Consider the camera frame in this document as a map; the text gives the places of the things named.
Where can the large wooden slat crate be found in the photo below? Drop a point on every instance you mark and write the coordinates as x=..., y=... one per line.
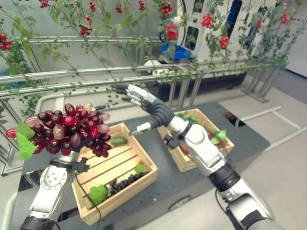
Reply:
x=120, y=165

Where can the green leafy fruit top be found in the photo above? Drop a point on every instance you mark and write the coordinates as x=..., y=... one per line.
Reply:
x=189, y=117

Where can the red tomato cluster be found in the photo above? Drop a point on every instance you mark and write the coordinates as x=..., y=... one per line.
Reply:
x=141, y=5
x=166, y=9
x=258, y=23
x=4, y=42
x=171, y=32
x=284, y=18
x=223, y=42
x=118, y=9
x=43, y=3
x=85, y=28
x=92, y=6
x=206, y=21

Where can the silver metal post frame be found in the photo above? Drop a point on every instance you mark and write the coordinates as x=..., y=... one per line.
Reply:
x=263, y=86

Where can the red chili pepper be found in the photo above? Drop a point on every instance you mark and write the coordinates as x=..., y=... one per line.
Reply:
x=185, y=151

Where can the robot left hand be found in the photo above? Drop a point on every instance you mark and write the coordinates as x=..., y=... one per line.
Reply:
x=76, y=148

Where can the black wrist clamp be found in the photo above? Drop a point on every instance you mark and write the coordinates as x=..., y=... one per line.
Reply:
x=81, y=165
x=172, y=141

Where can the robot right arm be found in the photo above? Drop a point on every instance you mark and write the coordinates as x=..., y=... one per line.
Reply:
x=204, y=148

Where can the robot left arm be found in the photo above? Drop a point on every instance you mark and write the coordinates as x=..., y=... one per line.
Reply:
x=54, y=184

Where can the black left wrist clamp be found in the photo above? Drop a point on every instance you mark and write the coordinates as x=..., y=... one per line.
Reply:
x=81, y=165

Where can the red grape bunch with leaves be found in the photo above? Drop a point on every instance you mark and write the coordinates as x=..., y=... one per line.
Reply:
x=69, y=129

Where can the small wooden slat crate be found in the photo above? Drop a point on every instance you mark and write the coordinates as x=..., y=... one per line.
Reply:
x=182, y=163

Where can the silver metal rail pipe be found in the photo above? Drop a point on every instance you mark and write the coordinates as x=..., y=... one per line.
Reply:
x=60, y=86
x=79, y=40
x=72, y=71

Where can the small strawberry with green leaf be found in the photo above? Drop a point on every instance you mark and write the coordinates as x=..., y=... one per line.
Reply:
x=140, y=168

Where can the green oval fruit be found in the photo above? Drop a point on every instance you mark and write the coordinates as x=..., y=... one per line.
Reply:
x=119, y=141

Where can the red fruit with green leaves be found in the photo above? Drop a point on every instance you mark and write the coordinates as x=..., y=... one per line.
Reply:
x=217, y=137

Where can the green tomato vines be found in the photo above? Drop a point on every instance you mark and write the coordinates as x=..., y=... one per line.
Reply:
x=134, y=45

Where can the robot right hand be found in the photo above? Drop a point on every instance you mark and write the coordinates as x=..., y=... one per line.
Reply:
x=159, y=112

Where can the black right wrist clamp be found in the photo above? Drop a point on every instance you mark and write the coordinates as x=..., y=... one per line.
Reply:
x=172, y=141

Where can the white machine with blue parts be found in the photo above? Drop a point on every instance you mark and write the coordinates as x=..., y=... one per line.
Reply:
x=242, y=36

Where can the black grape bunch with leaves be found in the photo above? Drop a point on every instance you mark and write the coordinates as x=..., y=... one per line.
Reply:
x=120, y=184

